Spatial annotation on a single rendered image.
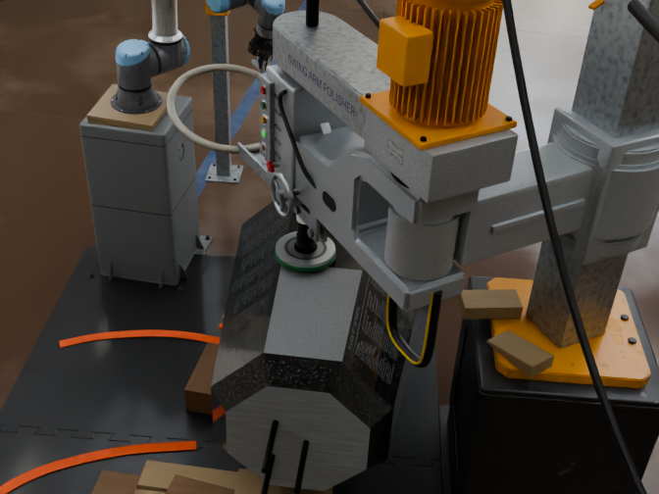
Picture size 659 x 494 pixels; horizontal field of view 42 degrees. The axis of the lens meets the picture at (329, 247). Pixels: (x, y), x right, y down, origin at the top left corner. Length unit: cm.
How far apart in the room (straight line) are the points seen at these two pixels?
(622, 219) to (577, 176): 21
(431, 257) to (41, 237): 291
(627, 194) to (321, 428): 117
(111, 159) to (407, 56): 232
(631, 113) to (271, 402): 136
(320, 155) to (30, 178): 300
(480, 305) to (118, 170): 186
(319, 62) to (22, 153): 342
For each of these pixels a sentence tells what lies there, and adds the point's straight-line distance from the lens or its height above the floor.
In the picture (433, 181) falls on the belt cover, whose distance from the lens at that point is 203.
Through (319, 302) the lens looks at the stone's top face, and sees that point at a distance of 291.
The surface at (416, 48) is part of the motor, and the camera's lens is 193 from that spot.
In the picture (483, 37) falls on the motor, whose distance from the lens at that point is 200.
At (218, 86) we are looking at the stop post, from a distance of 492.
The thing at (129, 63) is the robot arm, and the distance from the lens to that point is 391.
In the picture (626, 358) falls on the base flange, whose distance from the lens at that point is 299.
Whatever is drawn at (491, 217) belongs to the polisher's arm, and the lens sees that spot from 234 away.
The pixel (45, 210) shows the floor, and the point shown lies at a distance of 503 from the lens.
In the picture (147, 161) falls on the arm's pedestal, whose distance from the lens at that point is 397.
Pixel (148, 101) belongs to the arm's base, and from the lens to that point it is 400.
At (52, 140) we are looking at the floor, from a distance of 573.
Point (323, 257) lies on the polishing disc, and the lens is 303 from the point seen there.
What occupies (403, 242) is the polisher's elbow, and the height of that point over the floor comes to 137.
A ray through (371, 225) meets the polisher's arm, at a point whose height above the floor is 127.
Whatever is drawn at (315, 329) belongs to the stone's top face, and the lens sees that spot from 280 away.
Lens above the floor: 266
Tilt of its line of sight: 35 degrees down
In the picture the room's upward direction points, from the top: 3 degrees clockwise
